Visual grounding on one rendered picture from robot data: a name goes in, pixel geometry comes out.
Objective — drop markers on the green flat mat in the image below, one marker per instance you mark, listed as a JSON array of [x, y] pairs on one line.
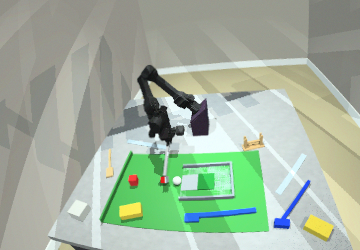
[[162, 209]]

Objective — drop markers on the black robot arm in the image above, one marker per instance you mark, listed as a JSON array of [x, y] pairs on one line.
[[158, 116]]

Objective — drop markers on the small red cube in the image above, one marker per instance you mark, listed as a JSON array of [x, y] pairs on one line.
[[133, 180]]

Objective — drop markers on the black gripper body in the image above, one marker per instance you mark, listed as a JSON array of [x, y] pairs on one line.
[[179, 130]]

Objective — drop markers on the yellow rectangular block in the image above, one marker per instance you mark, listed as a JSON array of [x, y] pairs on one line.
[[318, 227], [131, 211]]

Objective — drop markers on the white golf ball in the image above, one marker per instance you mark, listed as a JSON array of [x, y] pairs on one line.
[[176, 180]]

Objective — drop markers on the white cube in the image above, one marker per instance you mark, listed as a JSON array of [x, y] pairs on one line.
[[79, 210]]

